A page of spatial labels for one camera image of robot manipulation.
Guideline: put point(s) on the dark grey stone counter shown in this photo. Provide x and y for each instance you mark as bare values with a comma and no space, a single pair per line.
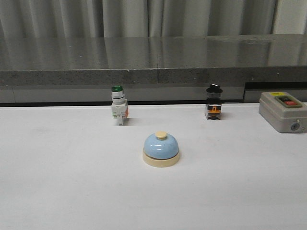
166,70

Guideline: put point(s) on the grey start stop switch box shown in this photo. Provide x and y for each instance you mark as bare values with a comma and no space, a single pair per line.
284,112

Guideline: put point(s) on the black rotary selector switch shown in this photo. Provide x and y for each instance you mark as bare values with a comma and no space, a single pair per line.
213,105

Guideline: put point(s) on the blue and cream desk bell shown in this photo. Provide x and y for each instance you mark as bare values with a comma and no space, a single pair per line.
161,150

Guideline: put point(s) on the green pushbutton switch white body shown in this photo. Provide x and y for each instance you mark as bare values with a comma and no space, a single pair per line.
119,107

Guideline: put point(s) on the grey pleated curtain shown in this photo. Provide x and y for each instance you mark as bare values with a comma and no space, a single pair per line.
135,18

